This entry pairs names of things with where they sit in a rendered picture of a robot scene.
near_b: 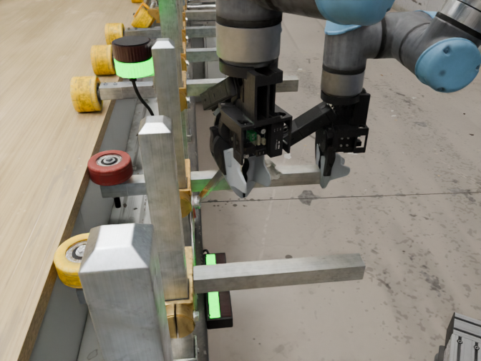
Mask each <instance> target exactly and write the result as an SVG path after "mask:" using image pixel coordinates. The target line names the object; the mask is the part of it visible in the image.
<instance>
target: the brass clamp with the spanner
mask: <svg viewBox="0 0 481 361"><path fill-rule="evenodd" d="M185 170H186V188H179V192H180V207H181V214H182V218H184V217H186V216H187V215H188V214H189V213H190V212H191V211H192V205H191V195H192V190H191V180H190V172H191V170H190V159H185Z"/></svg>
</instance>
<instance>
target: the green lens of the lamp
mask: <svg viewBox="0 0 481 361"><path fill-rule="evenodd" d="M114 61H115V69H116V73H117V75H118V76H120V77H125V78H138V77H146V76H148V75H151V74H152V73H154V69H153V62H152V58H151V59H150V60H147V61H146V62H141V63H134V64H126V63H121V62H117V61H116V60H115V59H114Z"/></svg>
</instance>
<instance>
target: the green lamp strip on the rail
mask: <svg viewBox="0 0 481 361"><path fill-rule="evenodd" d="M206 256H207V257H206V263H207V265H211V264H215V254H208V255H206ZM208 298H209V310H210V318H216V317H220V310H219V301H218V292H208Z"/></svg>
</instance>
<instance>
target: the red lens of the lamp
mask: <svg viewBox="0 0 481 361"><path fill-rule="evenodd" d="M148 39H149V40H150V42H149V43H147V44H144V45H141V46H135V47H121V46H116V45H114V44H113V42H114V40H113V41H112V51H113V56H114V59H116V60H117V61H121V62H139V61H143V60H146V59H149V58H151V57H152V50H151V49H152V41H151V39H150V38H148Z"/></svg>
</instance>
